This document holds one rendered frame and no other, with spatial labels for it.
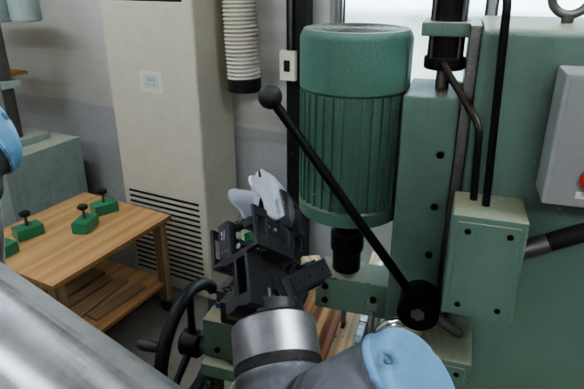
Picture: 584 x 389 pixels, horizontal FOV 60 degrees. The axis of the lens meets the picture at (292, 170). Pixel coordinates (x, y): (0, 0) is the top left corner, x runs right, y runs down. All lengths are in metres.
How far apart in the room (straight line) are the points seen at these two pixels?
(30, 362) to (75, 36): 2.85
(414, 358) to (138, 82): 2.19
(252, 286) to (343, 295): 0.44
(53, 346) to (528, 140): 0.59
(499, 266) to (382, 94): 0.28
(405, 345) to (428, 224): 0.42
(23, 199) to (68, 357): 2.62
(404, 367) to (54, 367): 0.24
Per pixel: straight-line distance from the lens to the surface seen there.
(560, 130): 0.66
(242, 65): 2.26
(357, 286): 0.93
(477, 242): 0.68
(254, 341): 0.52
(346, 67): 0.73
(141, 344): 1.13
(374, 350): 0.40
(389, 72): 0.75
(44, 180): 3.04
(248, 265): 0.54
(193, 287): 1.13
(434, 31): 0.76
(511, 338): 0.87
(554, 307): 0.84
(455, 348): 0.80
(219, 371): 1.06
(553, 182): 0.68
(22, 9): 2.77
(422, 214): 0.81
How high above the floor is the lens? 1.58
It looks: 22 degrees down
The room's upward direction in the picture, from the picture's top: straight up
